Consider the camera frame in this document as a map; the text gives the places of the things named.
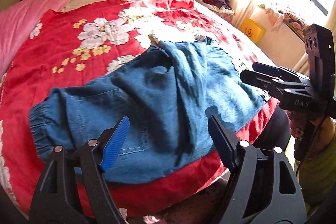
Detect blue denim pants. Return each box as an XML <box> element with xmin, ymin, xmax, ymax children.
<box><xmin>29</xmin><ymin>39</ymin><xmax>265</xmax><ymax>184</ymax></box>

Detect right green sleeve forearm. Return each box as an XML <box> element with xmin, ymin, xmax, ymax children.
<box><xmin>296</xmin><ymin>118</ymin><xmax>335</xmax><ymax>213</ymax></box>

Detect person's right hand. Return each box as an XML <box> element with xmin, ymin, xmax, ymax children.
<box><xmin>287</xmin><ymin>111</ymin><xmax>317</xmax><ymax>141</ymax></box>

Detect floral cloth on sill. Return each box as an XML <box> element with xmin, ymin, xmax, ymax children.
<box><xmin>259</xmin><ymin>3</ymin><xmax>308</xmax><ymax>38</ymax></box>

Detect yellow bag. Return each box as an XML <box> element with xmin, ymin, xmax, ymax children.
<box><xmin>239</xmin><ymin>18</ymin><xmax>265</xmax><ymax>44</ymax></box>

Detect dark purple clothes heap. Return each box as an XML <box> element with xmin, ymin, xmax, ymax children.
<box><xmin>202</xmin><ymin>0</ymin><xmax>232</xmax><ymax>10</ymax></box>

